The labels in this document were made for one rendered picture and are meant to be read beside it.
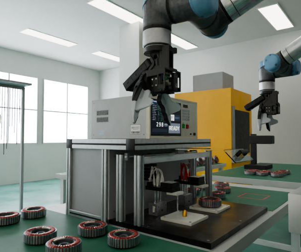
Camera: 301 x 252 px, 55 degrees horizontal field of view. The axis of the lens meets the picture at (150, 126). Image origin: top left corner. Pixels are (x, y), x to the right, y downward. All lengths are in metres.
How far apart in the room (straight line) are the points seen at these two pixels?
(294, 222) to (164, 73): 0.46
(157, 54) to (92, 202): 0.83
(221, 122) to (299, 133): 2.04
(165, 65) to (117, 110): 0.72
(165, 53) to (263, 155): 6.05
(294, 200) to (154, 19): 0.55
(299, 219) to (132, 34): 5.23
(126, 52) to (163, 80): 5.05
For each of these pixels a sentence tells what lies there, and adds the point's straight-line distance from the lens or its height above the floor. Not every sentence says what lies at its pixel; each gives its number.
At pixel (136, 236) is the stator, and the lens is 1.06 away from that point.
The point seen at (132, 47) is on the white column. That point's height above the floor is 2.83.
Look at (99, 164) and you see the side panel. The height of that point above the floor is 1.00.
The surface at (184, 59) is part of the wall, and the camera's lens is 7.75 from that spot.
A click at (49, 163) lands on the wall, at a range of 8.47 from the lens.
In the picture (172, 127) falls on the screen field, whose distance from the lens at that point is 1.43.
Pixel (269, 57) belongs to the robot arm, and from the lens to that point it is 1.40.
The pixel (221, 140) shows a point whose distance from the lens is 5.00.
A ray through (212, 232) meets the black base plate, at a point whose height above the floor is 0.77.
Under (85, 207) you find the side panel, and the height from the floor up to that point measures 0.80.
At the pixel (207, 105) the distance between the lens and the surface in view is 5.14.
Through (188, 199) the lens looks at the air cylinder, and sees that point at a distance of 1.58.
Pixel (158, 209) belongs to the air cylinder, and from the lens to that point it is 1.36.
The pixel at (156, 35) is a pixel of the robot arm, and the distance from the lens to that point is 0.76.
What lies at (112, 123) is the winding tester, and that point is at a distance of 1.44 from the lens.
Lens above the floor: 1.12
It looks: 2 degrees up
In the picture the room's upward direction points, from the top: straight up
